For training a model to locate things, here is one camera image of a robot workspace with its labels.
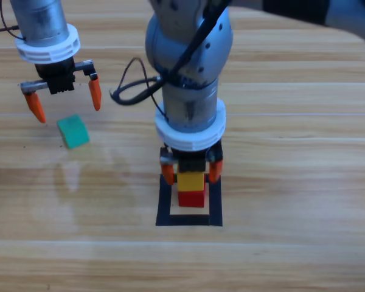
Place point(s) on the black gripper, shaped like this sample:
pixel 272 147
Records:
pixel 61 80
pixel 191 164

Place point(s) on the yellow wooden block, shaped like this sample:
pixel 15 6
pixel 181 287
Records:
pixel 191 182

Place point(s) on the red wooden block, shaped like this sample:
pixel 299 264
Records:
pixel 191 199

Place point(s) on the green wooden block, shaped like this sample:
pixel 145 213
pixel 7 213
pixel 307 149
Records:
pixel 74 134

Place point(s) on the black tape square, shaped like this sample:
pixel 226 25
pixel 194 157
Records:
pixel 163 210

